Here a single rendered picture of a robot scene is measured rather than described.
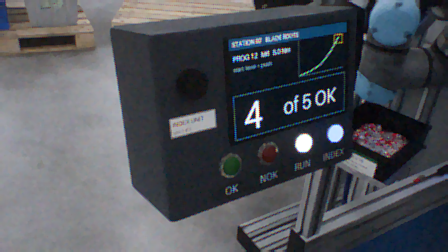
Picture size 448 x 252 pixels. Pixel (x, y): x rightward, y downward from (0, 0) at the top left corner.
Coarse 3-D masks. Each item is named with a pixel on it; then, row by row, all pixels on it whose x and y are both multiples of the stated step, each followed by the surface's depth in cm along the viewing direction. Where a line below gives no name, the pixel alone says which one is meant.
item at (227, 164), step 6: (228, 156) 47; (234, 156) 47; (222, 162) 47; (228, 162) 47; (234, 162) 47; (240, 162) 48; (222, 168) 47; (228, 168) 47; (234, 168) 47; (240, 168) 48; (222, 174) 47; (228, 174) 47; (234, 174) 47
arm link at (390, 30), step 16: (384, 0) 75; (400, 0) 73; (416, 0) 78; (384, 16) 73; (400, 16) 73; (416, 16) 72; (368, 32) 80; (384, 32) 75; (400, 32) 74; (400, 48) 77
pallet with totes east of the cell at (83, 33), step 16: (16, 16) 359; (80, 16) 373; (0, 32) 328; (16, 32) 331; (32, 32) 334; (48, 32) 336; (64, 32) 339; (80, 32) 344; (0, 48) 326; (16, 48) 331; (32, 48) 340; (48, 48) 342; (64, 48) 346; (80, 48) 350
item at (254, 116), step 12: (240, 96) 46; (252, 96) 47; (264, 96) 48; (240, 108) 46; (252, 108) 47; (264, 108) 48; (240, 120) 47; (252, 120) 48; (264, 120) 49; (240, 132) 47; (252, 132) 48; (264, 132) 49
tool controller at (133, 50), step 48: (144, 48) 41; (192, 48) 42; (240, 48) 45; (288, 48) 48; (336, 48) 52; (144, 96) 44; (192, 96) 42; (288, 96) 50; (336, 96) 54; (144, 144) 47; (192, 144) 44; (240, 144) 48; (288, 144) 51; (336, 144) 56; (144, 192) 50; (192, 192) 46; (240, 192) 49
